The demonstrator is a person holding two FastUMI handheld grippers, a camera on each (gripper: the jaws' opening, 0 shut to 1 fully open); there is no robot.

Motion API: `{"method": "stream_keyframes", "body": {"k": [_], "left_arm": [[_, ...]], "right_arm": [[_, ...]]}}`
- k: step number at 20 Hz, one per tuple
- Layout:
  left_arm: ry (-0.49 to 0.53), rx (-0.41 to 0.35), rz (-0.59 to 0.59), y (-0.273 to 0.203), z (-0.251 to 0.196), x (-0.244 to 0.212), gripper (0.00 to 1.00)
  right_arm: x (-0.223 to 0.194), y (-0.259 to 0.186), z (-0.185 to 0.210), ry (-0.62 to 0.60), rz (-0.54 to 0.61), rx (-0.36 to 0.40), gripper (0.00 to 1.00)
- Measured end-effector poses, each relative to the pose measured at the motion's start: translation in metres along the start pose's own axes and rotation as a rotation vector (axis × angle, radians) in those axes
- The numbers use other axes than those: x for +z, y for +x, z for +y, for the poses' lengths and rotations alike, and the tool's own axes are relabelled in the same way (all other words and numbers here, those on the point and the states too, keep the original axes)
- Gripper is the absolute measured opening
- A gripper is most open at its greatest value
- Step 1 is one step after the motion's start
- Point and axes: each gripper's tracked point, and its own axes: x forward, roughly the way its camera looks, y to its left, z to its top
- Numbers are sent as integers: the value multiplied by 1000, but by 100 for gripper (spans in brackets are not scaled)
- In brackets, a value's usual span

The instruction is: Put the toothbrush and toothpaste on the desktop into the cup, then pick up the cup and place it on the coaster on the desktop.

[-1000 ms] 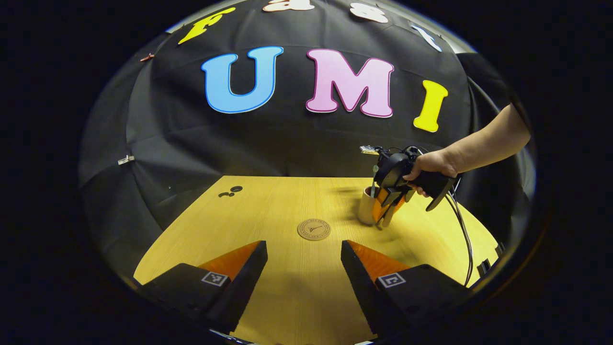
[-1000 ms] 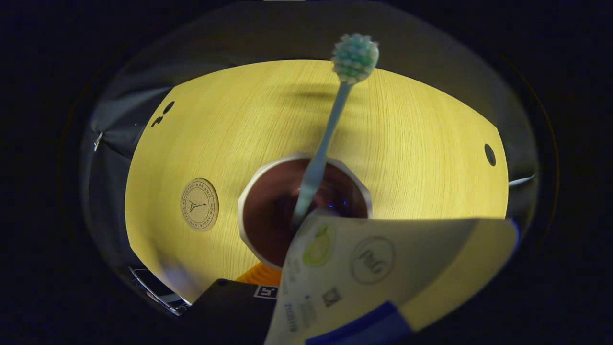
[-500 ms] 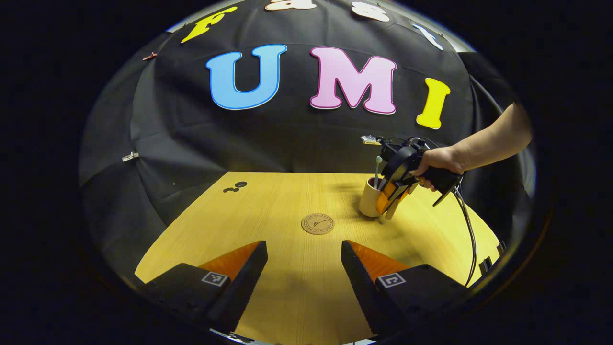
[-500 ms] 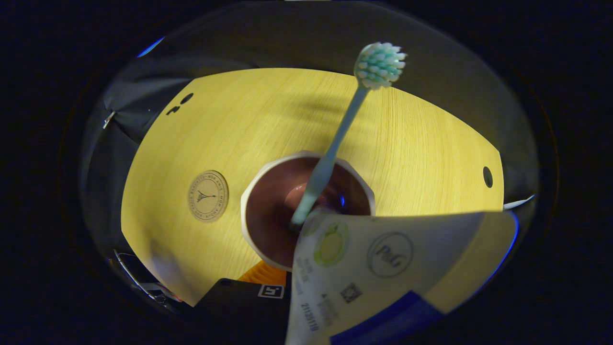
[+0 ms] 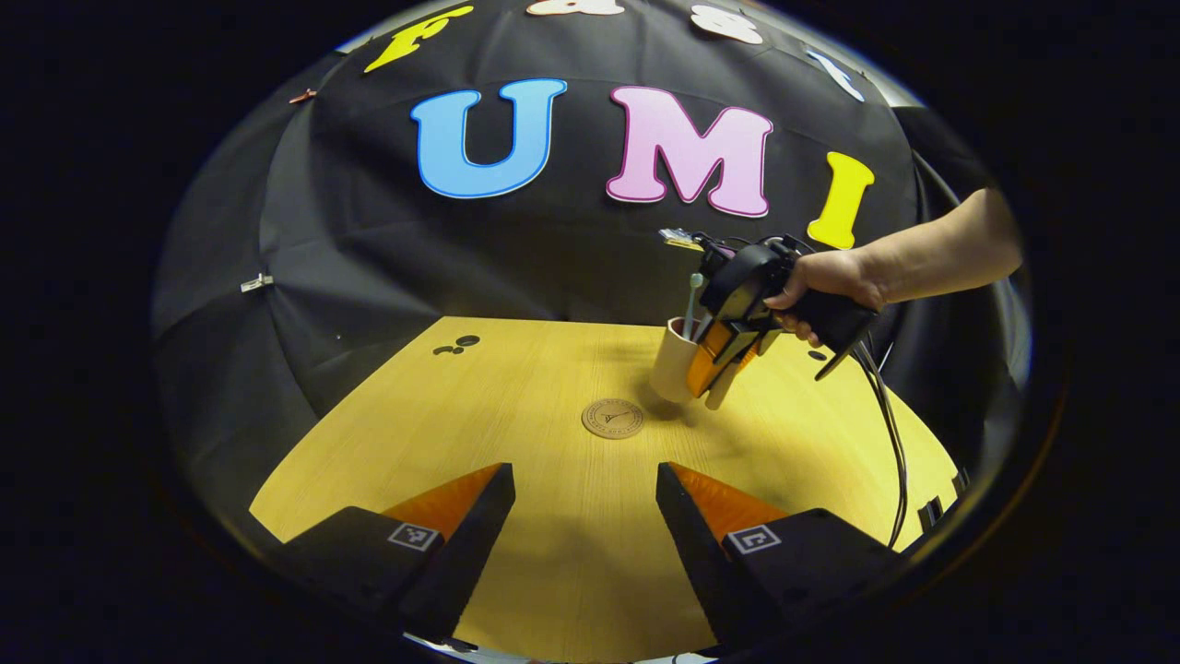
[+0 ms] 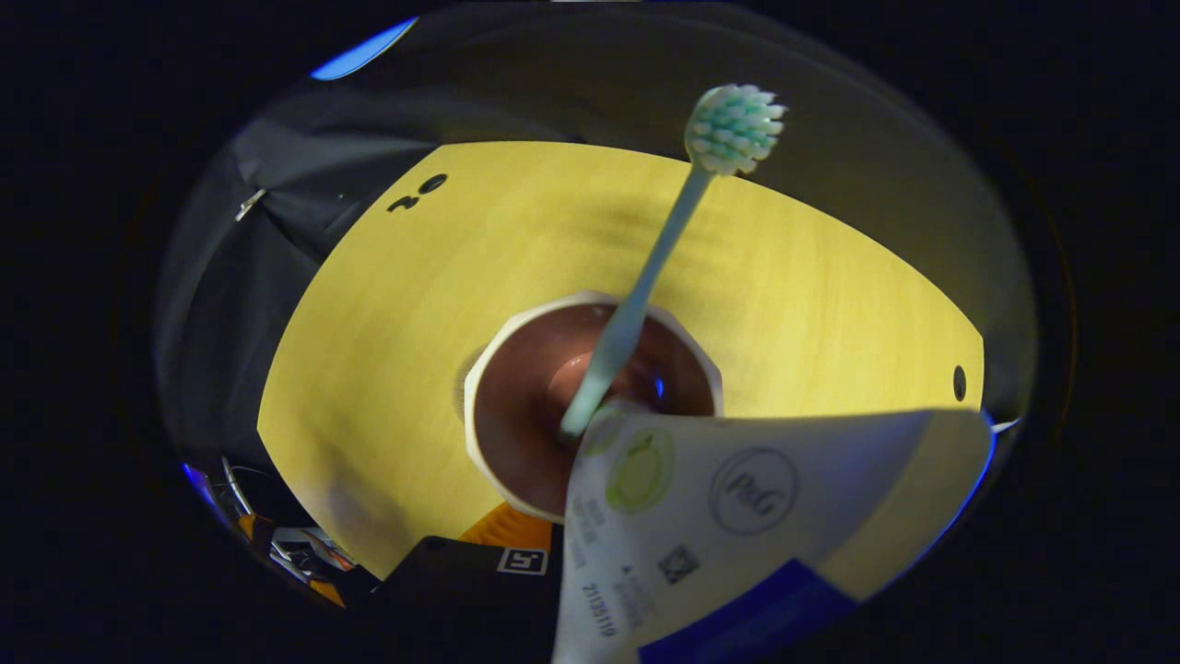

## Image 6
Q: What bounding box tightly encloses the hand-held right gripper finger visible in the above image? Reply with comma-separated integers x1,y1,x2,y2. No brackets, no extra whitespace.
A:
373,502,565,651

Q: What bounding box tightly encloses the beige cup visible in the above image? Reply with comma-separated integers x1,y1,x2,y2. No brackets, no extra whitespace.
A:
463,290,726,526

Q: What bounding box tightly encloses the white toothpaste tube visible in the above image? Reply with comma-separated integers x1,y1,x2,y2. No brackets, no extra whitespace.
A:
551,399,998,664

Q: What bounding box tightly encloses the pale green toothbrush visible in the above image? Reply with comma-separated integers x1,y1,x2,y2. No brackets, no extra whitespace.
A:
559,84,787,440

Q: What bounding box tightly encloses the wooden desktop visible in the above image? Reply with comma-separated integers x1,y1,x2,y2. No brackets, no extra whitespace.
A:
255,140,985,582

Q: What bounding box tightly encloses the black backdrop cloth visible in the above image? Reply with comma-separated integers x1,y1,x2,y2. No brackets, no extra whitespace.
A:
157,5,1038,480

